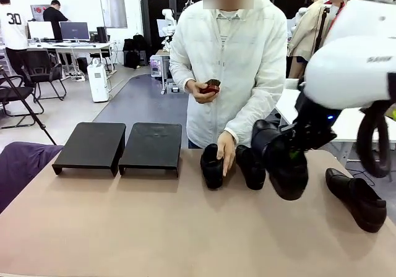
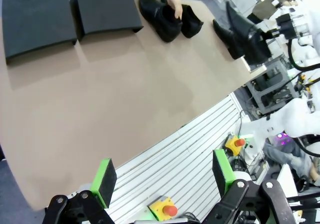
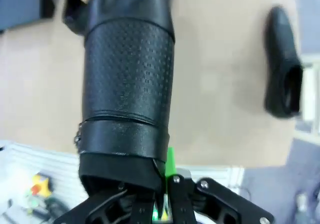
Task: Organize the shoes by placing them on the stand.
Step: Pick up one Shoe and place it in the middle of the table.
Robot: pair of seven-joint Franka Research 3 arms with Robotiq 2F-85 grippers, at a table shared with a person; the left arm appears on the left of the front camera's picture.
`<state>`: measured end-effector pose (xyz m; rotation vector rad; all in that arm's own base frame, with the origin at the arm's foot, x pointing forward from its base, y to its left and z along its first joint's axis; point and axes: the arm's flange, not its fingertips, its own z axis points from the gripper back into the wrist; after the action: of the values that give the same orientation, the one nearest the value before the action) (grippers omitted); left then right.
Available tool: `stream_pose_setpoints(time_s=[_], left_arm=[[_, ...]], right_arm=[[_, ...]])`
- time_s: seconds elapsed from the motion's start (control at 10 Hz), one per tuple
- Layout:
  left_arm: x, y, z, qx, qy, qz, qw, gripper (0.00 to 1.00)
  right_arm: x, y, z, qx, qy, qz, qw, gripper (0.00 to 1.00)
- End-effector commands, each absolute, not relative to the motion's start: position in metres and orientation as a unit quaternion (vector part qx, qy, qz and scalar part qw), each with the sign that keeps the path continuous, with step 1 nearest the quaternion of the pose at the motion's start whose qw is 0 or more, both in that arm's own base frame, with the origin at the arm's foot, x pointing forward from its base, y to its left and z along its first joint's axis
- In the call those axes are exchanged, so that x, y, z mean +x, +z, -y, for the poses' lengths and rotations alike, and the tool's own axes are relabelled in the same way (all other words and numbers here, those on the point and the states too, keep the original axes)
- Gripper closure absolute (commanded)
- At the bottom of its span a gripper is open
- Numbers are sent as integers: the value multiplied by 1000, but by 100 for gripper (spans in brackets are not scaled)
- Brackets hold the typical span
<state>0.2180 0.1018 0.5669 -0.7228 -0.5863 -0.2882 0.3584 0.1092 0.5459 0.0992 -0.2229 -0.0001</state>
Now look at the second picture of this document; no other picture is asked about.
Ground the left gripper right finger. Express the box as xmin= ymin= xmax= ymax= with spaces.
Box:
xmin=202 ymin=148 xmax=297 ymax=224

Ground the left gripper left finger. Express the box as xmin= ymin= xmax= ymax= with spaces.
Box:
xmin=42 ymin=158 xmax=118 ymax=224

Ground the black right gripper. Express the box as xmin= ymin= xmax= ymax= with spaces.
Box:
xmin=260 ymin=13 xmax=301 ymax=40

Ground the black leather loafer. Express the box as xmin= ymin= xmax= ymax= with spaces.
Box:
xmin=138 ymin=0 xmax=184 ymax=44
xmin=159 ymin=0 xmax=204 ymax=39

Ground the black shoe stand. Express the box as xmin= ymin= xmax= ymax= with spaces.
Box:
xmin=1 ymin=0 xmax=78 ymax=65
xmin=69 ymin=0 xmax=145 ymax=43

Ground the person's left hand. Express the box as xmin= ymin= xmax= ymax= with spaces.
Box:
xmin=166 ymin=0 xmax=184 ymax=20

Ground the person in olive jacket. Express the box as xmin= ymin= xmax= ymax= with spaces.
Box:
xmin=251 ymin=0 xmax=301 ymax=23

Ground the yellow emergency stop button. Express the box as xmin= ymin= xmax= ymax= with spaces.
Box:
xmin=146 ymin=195 xmax=179 ymax=222
xmin=224 ymin=134 xmax=247 ymax=157

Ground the seated person in blue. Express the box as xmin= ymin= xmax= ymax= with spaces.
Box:
xmin=263 ymin=142 xmax=320 ymax=192

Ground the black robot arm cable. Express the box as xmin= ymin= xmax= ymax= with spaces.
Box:
xmin=286 ymin=37 xmax=320 ymax=73

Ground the slotted aluminium base plate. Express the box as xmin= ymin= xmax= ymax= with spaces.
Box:
xmin=104 ymin=93 xmax=251 ymax=224

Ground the grey metal equipment frame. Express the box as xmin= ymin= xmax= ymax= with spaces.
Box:
xmin=245 ymin=55 xmax=300 ymax=117

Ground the black cable bundle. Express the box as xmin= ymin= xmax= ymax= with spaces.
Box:
xmin=174 ymin=210 xmax=202 ymax=224

